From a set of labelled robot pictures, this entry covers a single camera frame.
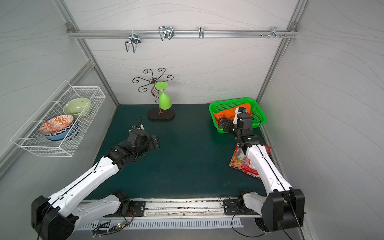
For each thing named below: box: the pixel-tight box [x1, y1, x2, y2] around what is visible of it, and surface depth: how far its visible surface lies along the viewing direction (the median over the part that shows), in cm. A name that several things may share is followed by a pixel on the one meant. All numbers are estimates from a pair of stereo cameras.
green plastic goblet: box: [155, 81, 172, 110], surface depth 92 cm
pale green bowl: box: [63, 97, 90, 120], surface depth 72 cm
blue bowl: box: [43, 118, 76, 141], surface depth 58 cm
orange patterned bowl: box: [39, 114, 74, 135], surface depth 64 cm
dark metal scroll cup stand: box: [132, 67, 175, 121], surface depth 97 cm
